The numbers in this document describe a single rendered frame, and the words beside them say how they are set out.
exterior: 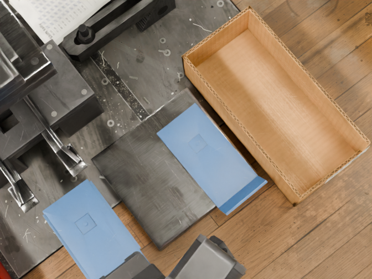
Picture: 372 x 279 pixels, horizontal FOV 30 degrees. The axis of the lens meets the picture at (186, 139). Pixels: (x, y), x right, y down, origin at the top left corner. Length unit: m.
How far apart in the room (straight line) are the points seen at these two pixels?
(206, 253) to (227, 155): 0.33
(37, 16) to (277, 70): 0.35
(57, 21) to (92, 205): 0.28
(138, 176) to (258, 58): 0.25
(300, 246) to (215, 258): 0.34
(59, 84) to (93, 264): 0.25
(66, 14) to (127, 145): 0.21
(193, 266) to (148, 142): 0.36
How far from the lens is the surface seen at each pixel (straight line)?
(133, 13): 0.98
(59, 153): 0.92
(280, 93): 1.00
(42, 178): 1.01
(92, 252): 0.88
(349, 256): 0.97
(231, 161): 0.95
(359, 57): 1.04
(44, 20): 1.03
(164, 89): 1.01
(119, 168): 0.97
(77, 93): 0.94
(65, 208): 0.90
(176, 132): 0.97
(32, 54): 0.80
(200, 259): 0.64
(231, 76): 1.01
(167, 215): 0.95
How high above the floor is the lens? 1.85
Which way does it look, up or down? 75 degrees down
